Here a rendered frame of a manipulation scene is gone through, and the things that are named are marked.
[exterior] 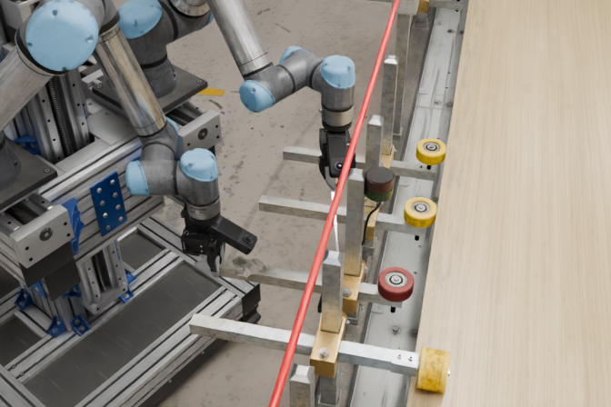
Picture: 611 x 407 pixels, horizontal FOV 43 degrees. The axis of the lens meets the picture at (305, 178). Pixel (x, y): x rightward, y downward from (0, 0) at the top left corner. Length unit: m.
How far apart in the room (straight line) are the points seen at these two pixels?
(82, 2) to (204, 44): 2.93
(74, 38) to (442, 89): 1.72
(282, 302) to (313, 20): 2.14
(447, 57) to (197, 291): 1.30
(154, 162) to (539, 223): 0.93
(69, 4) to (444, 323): 0.98
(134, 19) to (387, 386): 1.09
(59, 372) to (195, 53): 2.25
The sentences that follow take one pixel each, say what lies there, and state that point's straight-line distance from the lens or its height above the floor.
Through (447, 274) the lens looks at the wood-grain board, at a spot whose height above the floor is 0.90.
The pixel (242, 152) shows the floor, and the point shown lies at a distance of 3.56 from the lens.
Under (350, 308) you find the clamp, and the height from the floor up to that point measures 0.84.
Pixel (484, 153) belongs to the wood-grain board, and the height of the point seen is 0.90.
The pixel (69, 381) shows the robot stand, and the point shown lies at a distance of 2.53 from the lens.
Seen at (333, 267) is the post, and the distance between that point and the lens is 1.42.
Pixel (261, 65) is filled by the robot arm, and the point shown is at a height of 1.30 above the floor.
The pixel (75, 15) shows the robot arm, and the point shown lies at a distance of 1.44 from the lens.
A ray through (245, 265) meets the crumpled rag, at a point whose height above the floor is 0.87.
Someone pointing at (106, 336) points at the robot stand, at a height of 0.21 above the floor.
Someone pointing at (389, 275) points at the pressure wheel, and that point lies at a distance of 1.76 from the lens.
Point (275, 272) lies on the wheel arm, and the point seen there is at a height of 0.86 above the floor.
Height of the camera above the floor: 2.20
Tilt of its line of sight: 40 degrees down
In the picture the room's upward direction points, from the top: straight up
